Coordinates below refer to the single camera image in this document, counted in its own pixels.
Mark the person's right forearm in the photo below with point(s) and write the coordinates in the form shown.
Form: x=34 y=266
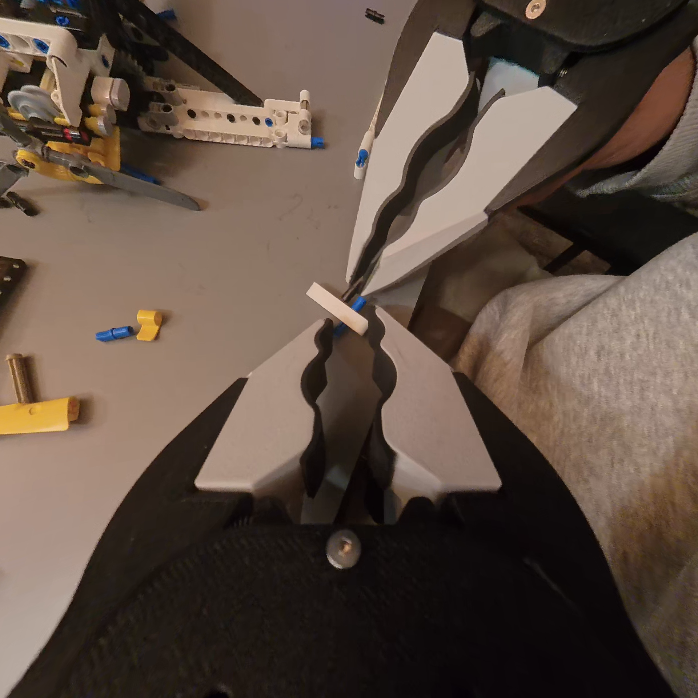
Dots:
x=670 y=185

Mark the long black lego beam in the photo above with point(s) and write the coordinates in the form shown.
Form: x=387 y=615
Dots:
x=11 y=289

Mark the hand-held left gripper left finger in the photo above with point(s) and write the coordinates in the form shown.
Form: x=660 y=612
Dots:
x=256 y=436

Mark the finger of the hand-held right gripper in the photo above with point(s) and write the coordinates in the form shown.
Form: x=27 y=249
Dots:
x=414 y=98
x=501 y=152

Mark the person's right hand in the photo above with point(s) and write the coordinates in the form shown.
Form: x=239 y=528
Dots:
x=649 y=120

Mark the yellow lego panel white connector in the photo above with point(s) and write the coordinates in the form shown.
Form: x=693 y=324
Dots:
x=32 y=417

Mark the brown lego axle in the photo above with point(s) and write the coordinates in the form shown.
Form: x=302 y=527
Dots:
x=20 y=376

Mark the short white lego beam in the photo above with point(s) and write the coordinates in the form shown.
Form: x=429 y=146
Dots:
x=335 y=311

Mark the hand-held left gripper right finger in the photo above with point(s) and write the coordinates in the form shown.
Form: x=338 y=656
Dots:
x=441 y=436

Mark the white lego beam blue pins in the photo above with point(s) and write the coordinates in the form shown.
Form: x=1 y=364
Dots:
x=364 y=147

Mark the white lego helicopter model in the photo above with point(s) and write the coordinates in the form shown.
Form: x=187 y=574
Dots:
x=218 y=117

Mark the blue lego pin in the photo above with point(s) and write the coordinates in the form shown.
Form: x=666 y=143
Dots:
x=114 y=333
x=358 y=303
x=148 y=178

